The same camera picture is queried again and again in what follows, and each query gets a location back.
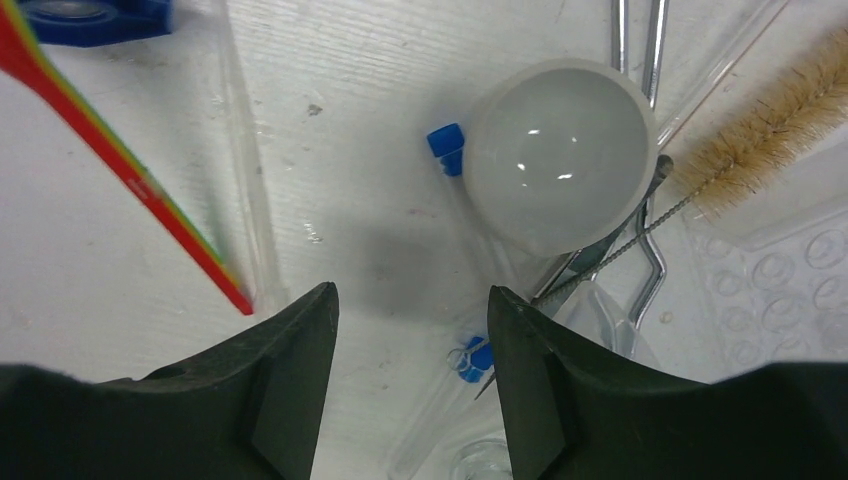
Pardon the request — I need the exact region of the small glass dish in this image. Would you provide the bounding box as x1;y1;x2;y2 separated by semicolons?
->
450;439;513;480

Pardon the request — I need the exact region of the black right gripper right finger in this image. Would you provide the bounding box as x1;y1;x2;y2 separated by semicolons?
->
487;286;847;479

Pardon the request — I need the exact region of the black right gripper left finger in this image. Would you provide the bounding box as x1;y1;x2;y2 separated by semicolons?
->
1;282;339;479

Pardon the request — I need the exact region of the clear glass stirring rod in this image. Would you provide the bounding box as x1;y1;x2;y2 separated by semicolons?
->
211;1;289;319

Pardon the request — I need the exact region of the blue capped test tube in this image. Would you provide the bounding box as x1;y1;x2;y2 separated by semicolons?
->
425;123;522;293
387;336;494;479

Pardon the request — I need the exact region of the white evaporating dish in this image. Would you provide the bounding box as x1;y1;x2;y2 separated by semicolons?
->
462;58;658;257

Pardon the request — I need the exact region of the graduated cylinder blue base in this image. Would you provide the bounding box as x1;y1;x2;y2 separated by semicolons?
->
19;0;173;48

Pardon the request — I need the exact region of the brown test tube brush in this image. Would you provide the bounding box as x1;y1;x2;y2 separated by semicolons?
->
473;26;848;401

